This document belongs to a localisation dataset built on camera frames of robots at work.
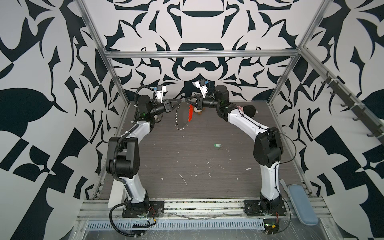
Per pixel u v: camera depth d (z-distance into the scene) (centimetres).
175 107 79
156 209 74
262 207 67
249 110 107
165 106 74
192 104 78
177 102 80
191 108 85
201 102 73
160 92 76
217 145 97
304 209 72
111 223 67
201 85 73
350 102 60
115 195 73
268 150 53
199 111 114
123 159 49
